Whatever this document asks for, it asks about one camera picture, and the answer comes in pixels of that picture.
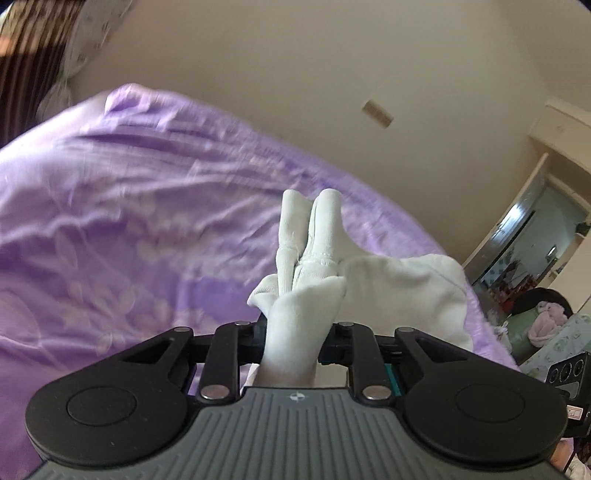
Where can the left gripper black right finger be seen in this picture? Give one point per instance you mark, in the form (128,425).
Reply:
(459,406)

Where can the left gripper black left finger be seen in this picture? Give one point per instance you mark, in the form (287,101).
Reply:
(134,404)

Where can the white shirt with teal letters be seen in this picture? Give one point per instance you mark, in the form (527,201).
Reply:
(322,277)

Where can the pink plush toy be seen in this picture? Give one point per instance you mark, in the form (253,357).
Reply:
(550,320)

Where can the white wardrobe with mirror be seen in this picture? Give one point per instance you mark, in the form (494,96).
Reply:
(543,239)

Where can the purple floral bed sheet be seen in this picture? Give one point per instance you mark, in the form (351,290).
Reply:
(136,211)

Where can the brown striped curtain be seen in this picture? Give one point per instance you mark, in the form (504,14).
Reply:
(34,35)

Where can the white patterned pillow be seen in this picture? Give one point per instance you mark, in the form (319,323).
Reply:
(97,21)

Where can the beige wall socket plate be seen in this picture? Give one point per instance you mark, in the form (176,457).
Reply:
(377,113)

